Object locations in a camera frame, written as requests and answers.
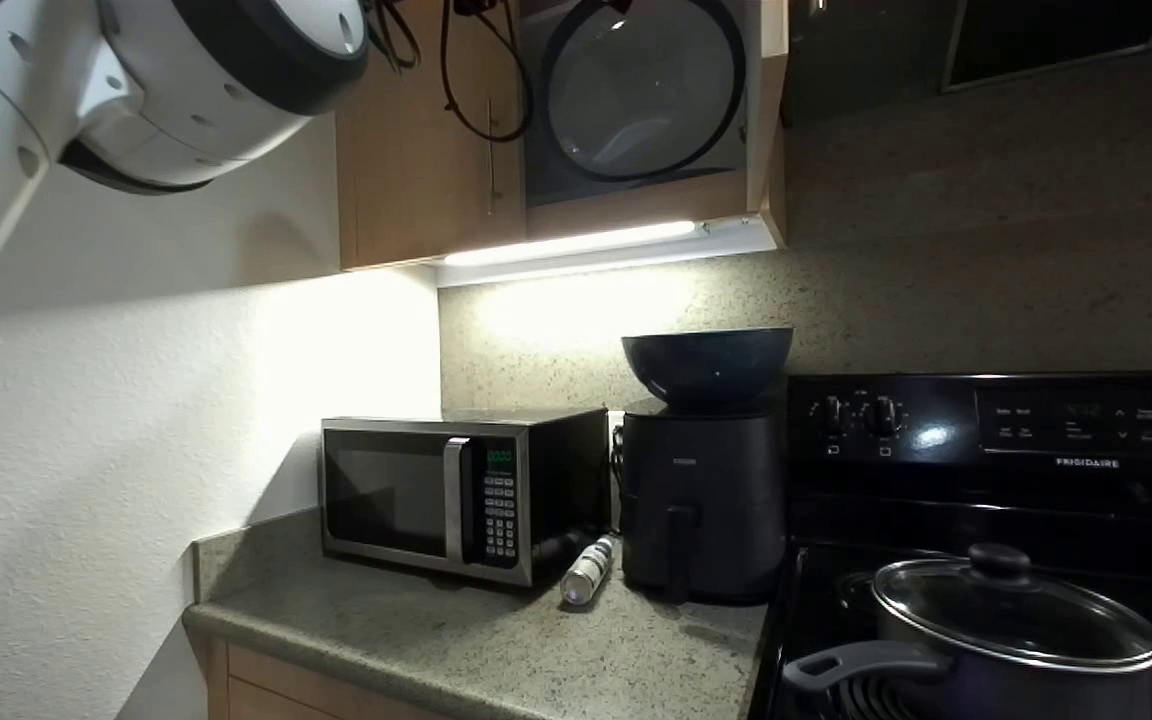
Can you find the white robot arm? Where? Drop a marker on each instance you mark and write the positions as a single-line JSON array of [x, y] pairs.
[[136, 95]]

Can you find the under-cabinet light strip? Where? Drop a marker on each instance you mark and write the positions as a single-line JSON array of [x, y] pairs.
[[579, 248]]

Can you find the stainless steel microwave oven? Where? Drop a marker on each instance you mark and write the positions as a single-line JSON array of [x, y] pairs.
[[418, 499]]

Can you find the glass pot lid black knob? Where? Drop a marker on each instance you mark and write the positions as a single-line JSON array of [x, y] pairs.
[[1017, 612]]

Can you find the blue bowl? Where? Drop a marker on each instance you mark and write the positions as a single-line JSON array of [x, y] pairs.
[[707, 362]]

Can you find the black air fryer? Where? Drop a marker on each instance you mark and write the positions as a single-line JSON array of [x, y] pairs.
[[703, 515]]

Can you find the small white bottle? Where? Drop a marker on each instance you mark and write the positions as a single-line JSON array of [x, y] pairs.
[[587, 575]]

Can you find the black electric stove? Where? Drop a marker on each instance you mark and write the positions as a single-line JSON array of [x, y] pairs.
[[1001, 452]]

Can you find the dark range hood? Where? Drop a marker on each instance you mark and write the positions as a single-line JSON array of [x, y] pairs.
[[1056, 42]]

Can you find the wooden wall cabinet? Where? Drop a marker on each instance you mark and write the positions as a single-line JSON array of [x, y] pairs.
[[400, 173]]

